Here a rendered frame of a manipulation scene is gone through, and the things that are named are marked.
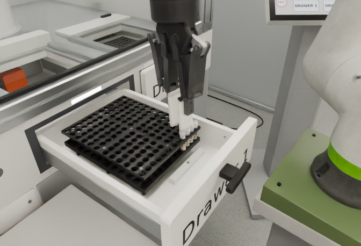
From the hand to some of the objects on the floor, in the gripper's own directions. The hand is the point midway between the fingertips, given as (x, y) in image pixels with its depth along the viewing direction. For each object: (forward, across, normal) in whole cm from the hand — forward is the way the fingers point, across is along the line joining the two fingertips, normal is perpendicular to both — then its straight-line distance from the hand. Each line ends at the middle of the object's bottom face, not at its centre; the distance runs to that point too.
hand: (180, 110), depth 53 cm
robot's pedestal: (+97, +16, +27) cm, 102 cm away
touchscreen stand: (+93, -23, +93) cm, 133 cm away
